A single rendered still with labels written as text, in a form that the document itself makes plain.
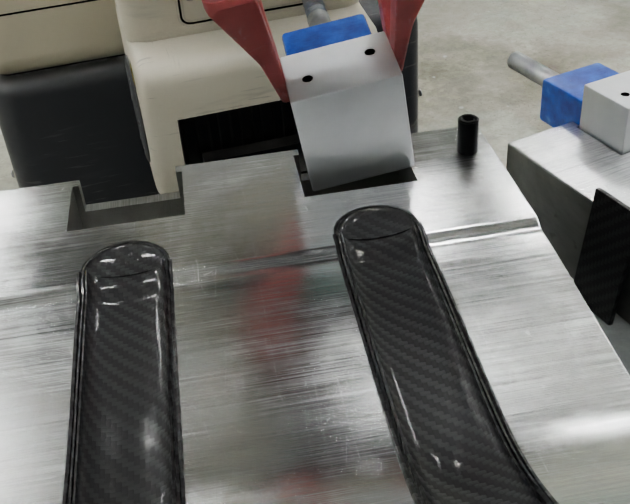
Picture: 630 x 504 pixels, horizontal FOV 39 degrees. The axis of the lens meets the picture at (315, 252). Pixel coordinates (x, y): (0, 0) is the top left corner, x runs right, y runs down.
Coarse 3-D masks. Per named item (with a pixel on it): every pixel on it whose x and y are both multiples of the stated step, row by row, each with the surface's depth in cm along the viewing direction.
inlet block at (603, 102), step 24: (528, 72) 57; (552, 72) 56; (576, 72) 54; (600, 72) 54; (624, 72) 50; (552, 96) 53; (576, 96) 51; (600, 96) 49; (624, 96) 48; (552, 120) 54; (576, 120) 52; (600, 120) 49; (624, 120) 48; (624, 144) 48
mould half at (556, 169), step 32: (576, 128) 51; (512, 160) 50; (544, 160) 49; (576, 160) 48; (608, 160) 48; (544, 192) 49; (576, 192) 46; (608, 192) 46; (544, 224) 50; (576, 224) 47; (576, 256) 48
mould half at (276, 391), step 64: (448, 128) 45; (0, 192) 43; (64, 192) 43; (192, 192) 42; (256, 192) 41; (384, 192) 41; (448, 192) 40; (512, 192) 40; (0, 256) 39; (64, 256) 38; (192, 256) 38; (256, 256) 37; (320, 256) 37; (448, 256) 37; (512, 256) 37; (0, 320) 36; (64, 320) 35; (192, 320) 35; (256, 320) 35; (320, 320) 34; (512, 320) 34; (576, 320) 34; (0, 384) 33; (64, 384) 33; (192, 384) 32; (256, 384) 32; (320, 384) 32; (512, 384) 31; (576, 384) 31; (0, 448) 30; (64, 448) 30; (192, 448) 30; (256, 448) 30; (320, 448) 30; (384, 448) 29; (576, 448) 29
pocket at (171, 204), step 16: (176, 176) 44; (80, 192) 43; (176, 192) 45; (80, 208) 44; (96, 208) 44; (112, 208) 44; (128, 208) 44; (144, 208) 44; (160, 208) 44; (176, 208) 45; (80, 224) 44; (96, 224) 44; (112, 224) 45
